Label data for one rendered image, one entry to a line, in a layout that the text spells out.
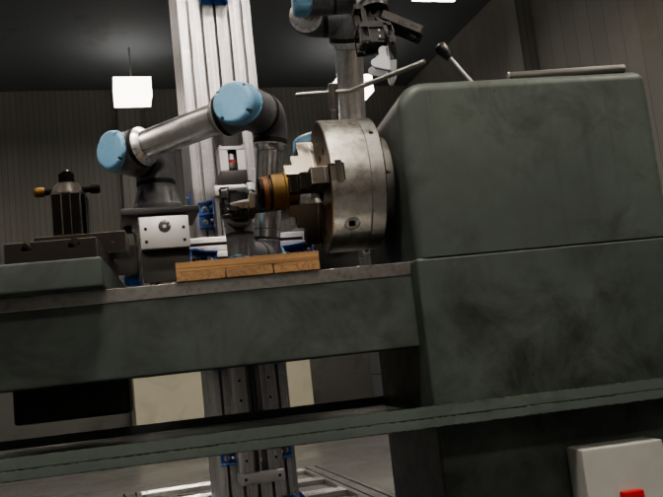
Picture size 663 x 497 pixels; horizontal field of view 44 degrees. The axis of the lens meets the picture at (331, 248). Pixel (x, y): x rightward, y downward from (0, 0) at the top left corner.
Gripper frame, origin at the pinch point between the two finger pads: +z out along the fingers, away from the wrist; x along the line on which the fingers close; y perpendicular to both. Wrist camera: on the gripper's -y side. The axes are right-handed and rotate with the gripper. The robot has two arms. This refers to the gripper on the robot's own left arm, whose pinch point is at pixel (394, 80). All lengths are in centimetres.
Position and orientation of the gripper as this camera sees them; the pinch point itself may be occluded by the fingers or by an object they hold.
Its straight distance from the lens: 193.4
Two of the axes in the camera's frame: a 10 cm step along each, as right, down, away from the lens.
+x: 1.4, -3.2, -9.4
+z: 1.3, 9.4, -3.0
